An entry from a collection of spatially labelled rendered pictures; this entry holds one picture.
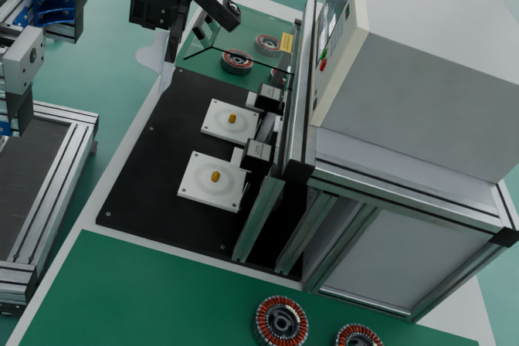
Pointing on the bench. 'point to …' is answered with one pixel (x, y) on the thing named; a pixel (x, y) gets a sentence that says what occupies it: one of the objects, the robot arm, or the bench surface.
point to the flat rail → (283, 121)
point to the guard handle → (201, 24)
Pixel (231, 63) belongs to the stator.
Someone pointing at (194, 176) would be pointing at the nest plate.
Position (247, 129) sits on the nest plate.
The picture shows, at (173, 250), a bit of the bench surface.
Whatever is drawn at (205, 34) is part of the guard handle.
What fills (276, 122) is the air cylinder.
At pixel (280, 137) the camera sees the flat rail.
